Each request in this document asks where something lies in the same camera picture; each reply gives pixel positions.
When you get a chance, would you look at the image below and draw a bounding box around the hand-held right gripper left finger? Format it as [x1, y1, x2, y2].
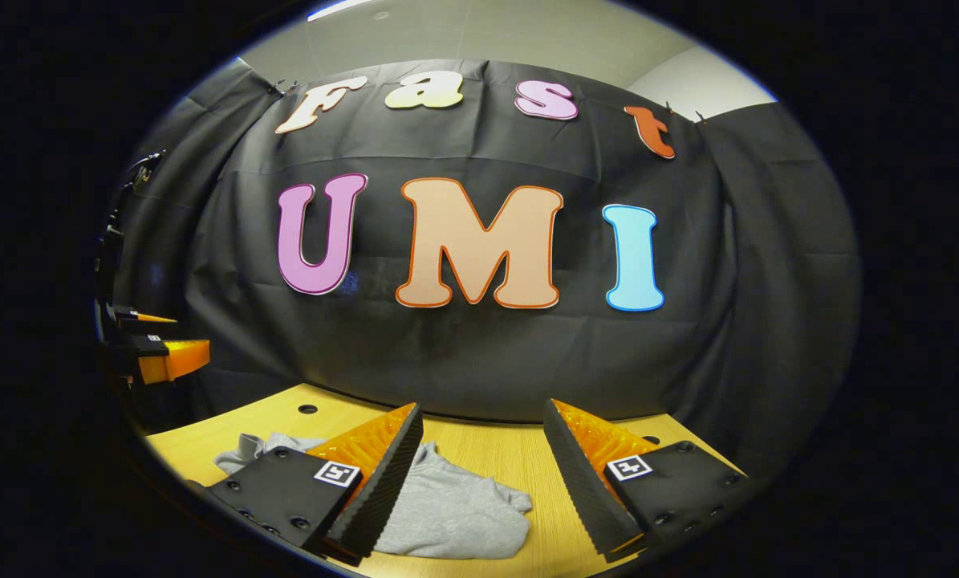
[206, 401, 425, 563]

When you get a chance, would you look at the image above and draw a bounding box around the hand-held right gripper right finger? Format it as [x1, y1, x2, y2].
[543, 397, 749, 561]

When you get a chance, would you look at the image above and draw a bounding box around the grey sweatshirt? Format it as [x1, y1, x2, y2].
[214, 433, 534, 560]

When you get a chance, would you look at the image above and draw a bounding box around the black backdrop cloth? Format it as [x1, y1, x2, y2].
[114, 58, 861, 482]

